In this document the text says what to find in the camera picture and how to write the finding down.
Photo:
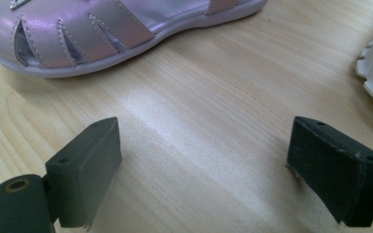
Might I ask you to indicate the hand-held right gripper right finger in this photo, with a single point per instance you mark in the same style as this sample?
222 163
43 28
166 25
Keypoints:
336 174

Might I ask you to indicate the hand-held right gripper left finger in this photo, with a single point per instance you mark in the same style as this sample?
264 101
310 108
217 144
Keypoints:
84 174

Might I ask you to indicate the pink child sandal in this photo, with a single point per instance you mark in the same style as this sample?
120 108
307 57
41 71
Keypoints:
45 32

